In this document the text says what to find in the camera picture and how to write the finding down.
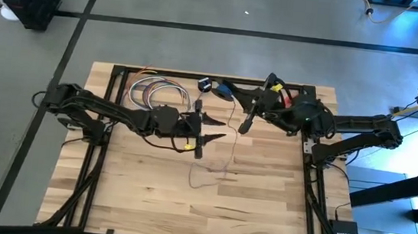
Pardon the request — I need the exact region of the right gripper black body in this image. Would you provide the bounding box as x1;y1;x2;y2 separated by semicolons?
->
237;70;295;138

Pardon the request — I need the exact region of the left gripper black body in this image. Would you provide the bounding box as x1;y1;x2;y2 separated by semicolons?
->
143;95;208;160

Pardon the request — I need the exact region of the long blue ethernet cable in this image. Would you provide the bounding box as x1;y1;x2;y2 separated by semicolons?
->
186;94;243;193

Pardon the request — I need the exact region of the small black round reel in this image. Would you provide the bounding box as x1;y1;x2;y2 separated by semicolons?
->
196;76;214;94

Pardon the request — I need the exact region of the grey metal mounting plate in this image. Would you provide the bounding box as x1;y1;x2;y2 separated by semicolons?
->
302;138;316;155

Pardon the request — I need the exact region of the white floor object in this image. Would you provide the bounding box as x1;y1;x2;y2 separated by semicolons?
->
0;4;21;22

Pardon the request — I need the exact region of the cable connector bundle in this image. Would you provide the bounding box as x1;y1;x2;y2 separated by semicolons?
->
126;73;170;113

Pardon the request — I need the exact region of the beige floor cable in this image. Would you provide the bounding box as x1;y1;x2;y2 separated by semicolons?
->
352;0;418;29

